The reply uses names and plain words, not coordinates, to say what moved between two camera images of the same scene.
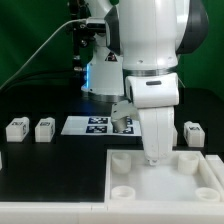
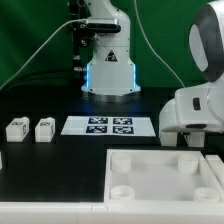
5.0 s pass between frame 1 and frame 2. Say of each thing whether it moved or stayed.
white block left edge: stayed
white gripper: moved
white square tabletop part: stayed
